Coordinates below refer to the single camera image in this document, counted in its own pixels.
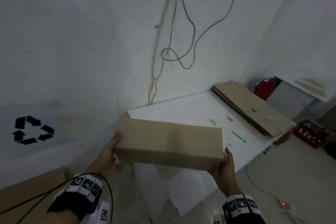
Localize stack of boxes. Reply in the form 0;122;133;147
114;118;226;172

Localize red chair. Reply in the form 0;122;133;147
253;77;292;146

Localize white side desk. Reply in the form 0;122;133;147
266;68;336;123

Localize person's right hand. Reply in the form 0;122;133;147
210;147;243;197

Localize person's left forearm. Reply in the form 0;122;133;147
46;209;79;224

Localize white recycling symbol sign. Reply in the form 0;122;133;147
0;100;70;155

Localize green handled knife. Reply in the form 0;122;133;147
231;131;247;144

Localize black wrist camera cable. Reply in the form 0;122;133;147
0;173;114;224

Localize grey looped wall cable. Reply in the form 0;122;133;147
161;0;241;70

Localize white wall cable conduit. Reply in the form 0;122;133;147
147;0;179;105

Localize thin black wall cable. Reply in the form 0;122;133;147
151;0;182;105

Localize person's left hand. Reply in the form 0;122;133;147
84;129;124;179

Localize white table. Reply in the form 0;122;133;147
128;90;297;218

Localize white connector with red light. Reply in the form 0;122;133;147
278;199;293;210

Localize red crate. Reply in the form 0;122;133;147
292;119;330;149

